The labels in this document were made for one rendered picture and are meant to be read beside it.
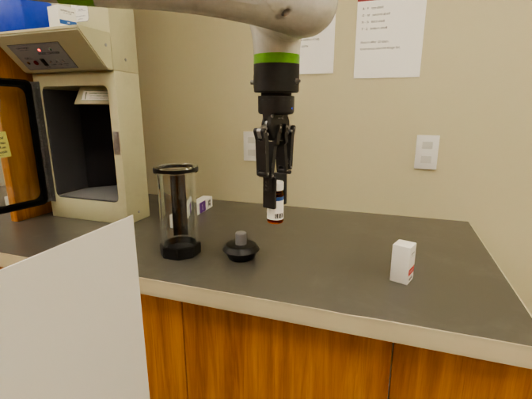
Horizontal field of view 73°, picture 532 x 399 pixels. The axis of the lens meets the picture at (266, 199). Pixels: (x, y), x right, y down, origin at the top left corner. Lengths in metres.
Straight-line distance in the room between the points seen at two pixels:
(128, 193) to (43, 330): 0.93
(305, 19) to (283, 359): 0.64
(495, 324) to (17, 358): 0.69
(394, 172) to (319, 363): 0.77
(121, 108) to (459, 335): 1.03
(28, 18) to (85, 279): 1.02
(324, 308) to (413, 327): 0.15
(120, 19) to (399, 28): 0.86
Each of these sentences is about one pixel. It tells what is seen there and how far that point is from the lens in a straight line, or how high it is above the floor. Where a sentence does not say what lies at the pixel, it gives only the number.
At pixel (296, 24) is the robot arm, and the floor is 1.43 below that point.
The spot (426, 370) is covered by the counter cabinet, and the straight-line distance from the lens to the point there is 0.79.
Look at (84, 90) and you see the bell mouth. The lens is 1.31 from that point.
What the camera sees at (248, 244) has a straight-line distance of 0.90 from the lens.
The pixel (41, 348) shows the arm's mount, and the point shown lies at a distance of 0.33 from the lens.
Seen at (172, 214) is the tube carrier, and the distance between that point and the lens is 0.89.
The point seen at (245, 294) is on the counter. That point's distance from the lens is 0.75.
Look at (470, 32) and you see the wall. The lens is 1.37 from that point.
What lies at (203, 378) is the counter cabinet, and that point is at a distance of 0.95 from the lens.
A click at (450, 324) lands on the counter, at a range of 0.73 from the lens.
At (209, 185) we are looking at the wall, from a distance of 1.54.
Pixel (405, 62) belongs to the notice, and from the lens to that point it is 1.34.
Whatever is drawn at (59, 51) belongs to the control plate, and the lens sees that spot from 1.23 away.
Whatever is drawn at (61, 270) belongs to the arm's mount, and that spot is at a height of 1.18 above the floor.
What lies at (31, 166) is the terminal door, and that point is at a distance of 1.39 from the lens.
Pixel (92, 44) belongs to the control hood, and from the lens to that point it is 1.15.
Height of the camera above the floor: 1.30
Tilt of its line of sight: 14 degrees down
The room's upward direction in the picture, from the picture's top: straight up
